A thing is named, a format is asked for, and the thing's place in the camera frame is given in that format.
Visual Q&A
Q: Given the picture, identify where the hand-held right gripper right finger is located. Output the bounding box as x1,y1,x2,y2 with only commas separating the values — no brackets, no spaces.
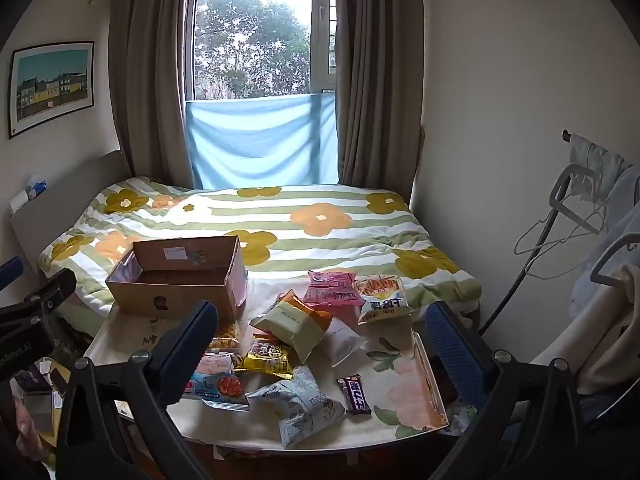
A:
424,301,601,480

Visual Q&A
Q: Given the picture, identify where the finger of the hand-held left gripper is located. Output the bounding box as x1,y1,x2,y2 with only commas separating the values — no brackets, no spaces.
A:
0,256,25,291
0,268,77,317

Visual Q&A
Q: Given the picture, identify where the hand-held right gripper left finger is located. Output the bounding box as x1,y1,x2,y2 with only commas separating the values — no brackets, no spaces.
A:
54,300,221,480

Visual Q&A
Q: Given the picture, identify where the yellow lattice snack packet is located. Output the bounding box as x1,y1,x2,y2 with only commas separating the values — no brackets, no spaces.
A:
210,322,241,353

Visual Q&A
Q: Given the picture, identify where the cardboard box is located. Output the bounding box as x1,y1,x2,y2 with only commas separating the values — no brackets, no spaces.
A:
105,235,248,323

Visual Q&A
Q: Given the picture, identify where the pale green snack packet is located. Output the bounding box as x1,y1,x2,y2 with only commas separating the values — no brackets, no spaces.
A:
250,300,326,365

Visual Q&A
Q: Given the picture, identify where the brown candy bar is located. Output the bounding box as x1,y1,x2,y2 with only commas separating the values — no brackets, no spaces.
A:
336,374,373,416

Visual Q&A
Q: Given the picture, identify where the plain white snack packet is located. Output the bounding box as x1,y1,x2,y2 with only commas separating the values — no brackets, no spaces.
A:
320,317,381,367

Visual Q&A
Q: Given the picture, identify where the orange snack packet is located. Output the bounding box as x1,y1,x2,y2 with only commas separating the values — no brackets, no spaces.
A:
277,289,333,333

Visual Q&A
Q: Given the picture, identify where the white blue snack packet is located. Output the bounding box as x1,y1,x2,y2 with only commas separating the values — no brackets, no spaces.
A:
246,365,347,450

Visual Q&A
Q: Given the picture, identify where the person's left hand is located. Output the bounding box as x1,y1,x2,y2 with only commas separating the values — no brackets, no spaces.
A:
14,399,47,462

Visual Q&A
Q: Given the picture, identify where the purple blue box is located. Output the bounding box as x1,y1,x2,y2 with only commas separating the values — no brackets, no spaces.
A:
12,365,51,392

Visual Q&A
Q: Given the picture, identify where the pale green bed sheet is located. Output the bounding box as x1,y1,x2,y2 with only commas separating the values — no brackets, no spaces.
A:
57,285,116,333

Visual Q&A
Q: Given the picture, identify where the blue red snack packet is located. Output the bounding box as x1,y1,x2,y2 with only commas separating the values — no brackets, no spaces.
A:
182,351,251,412

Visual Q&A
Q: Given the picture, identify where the floral tablecloth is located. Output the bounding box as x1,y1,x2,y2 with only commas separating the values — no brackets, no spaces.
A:
82,280,451,453

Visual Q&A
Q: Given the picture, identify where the grey box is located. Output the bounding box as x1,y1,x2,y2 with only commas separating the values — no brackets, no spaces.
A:
20,392,56,433

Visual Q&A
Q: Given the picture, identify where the white orange chips packet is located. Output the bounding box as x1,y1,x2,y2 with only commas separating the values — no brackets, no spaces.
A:
353,275,413,325

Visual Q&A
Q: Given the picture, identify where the grey headboard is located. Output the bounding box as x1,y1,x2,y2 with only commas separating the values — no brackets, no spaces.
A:
10,150,131,271

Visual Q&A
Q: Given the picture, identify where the pink snack packet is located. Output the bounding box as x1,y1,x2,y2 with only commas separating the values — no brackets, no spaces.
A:
305,270,365,308

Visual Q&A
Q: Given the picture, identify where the cream garment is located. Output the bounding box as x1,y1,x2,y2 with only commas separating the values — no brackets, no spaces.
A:
580,265,640,396

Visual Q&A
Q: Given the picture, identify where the pale blue garment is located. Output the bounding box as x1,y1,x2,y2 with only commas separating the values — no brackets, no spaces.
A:
572,210,640,321

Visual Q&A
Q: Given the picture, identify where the grey clothes rack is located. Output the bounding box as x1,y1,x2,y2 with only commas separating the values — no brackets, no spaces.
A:
480,130,640,336

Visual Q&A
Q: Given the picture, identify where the light blue cloth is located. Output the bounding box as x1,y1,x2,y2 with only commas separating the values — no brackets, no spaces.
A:
186,92,341,191

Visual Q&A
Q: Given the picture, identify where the brown curtain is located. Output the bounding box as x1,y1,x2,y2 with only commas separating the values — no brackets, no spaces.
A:
332,0,426,201
107,0,201,191

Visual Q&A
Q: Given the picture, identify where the grey garment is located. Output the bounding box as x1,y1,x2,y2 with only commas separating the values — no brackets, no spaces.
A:
570,132,640,203

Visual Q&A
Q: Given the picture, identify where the window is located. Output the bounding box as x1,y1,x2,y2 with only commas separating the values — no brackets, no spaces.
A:
185,0,341,103

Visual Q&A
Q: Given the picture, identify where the wire clothes hanger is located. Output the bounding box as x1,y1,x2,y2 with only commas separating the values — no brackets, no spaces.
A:
515,205,606,257

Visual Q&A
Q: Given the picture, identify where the framed wall picture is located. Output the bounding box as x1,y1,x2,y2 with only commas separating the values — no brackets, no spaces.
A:
7,41,96,140

